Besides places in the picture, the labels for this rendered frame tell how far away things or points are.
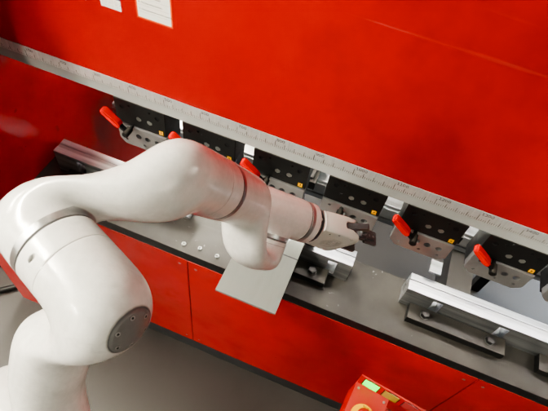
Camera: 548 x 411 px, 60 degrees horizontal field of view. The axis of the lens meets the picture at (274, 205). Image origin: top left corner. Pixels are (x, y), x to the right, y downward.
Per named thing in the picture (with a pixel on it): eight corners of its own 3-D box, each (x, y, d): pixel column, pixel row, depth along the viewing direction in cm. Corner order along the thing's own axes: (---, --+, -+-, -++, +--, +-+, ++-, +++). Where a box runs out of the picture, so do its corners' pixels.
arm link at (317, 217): (282, 245, 98) (293, 247, 100) (313, 235, 92) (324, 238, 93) (284, 206, 101) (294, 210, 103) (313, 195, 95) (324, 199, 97)
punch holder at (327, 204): (316, 214, 130) (329, 176, 117) (326, 192, 135) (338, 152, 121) (369, 234, 128) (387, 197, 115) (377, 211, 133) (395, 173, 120)
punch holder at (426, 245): (387, 241, 127) (408, 205, 114) (394, 218, 132) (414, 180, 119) (442, 262, 125) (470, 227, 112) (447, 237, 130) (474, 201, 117)
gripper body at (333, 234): (289, 245, 100) (326, 256, 106) (324, 234, 92) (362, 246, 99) (289, 211, 103) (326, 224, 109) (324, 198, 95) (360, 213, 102)
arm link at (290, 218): (303, 248, 93) (318, 203, 93) (249, 232, 85) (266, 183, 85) (278, 239, 99) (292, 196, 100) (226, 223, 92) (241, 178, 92)
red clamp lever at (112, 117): (99, 110, 124) (128, 137, 128) (108, 100, 126) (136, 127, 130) (96, 112, 125) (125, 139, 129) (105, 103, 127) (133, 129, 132)
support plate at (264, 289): (214, 290, 134) (214, 289, 133) (251, 219, 149) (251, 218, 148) (275, 315, 131) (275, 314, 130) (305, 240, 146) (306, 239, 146)
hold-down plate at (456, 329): (403, 320, 147) (406, 316, 145) (407, 306, 150) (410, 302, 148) (499, 359, 143) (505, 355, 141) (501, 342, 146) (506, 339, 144)
